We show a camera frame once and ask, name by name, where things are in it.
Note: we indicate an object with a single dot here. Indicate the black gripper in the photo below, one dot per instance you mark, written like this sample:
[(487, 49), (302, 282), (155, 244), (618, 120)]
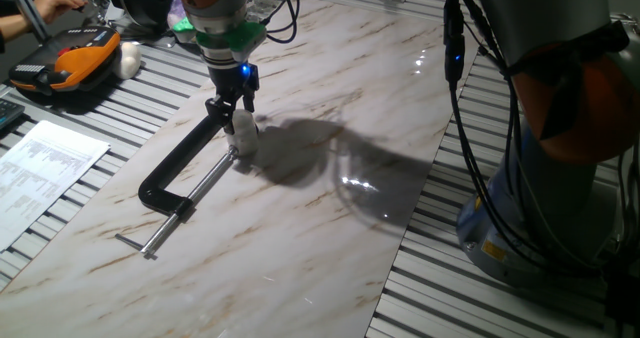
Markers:
[(232, 80)]

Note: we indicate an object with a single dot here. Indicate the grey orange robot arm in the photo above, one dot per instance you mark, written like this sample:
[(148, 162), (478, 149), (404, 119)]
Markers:
[(560, 128)]

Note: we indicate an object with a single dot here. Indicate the person hand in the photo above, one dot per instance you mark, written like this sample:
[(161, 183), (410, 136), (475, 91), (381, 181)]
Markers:
[(55, 3)]

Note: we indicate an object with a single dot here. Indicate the black metal C-clamp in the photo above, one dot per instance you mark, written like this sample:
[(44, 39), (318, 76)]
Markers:
[(170, 170)]

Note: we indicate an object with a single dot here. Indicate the clear plastic bottle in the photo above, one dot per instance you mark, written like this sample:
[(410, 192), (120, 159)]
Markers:
[(260, 5)]

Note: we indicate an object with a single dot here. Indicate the purple plastic bag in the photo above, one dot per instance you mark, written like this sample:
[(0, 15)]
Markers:
[(177, 10)]

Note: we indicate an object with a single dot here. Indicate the marble pattern board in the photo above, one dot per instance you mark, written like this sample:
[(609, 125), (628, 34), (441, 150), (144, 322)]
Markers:
[(300, 203)]

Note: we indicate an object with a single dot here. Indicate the black round reel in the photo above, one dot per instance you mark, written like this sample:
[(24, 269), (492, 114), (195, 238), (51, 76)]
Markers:
[(140, 0)]

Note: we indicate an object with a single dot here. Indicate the orange black teach pendant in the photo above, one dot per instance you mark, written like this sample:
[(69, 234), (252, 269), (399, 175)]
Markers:
[(75, 58)]

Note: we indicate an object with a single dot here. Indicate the white printed paper sheet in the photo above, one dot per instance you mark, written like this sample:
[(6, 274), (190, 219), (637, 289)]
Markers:
[(40, 173)]

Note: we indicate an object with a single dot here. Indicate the grey aluminium frame leg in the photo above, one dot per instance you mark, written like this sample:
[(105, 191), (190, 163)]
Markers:
[(27, 10)]

